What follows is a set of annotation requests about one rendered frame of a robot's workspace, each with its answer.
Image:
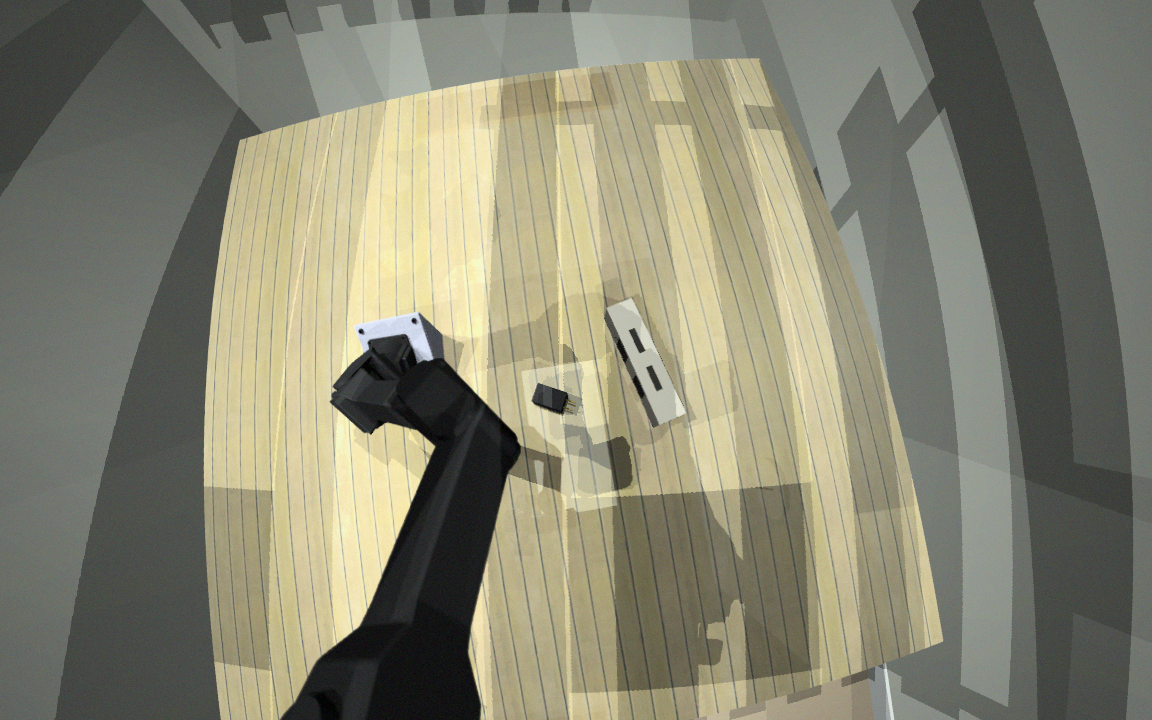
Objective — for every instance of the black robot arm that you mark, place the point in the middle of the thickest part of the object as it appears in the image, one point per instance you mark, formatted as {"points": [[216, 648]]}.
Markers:
{"points": [[408, 659]]}

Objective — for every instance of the black two-prong plug charger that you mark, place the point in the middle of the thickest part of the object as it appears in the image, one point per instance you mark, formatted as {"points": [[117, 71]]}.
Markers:
{"points": [[550, 398]]}

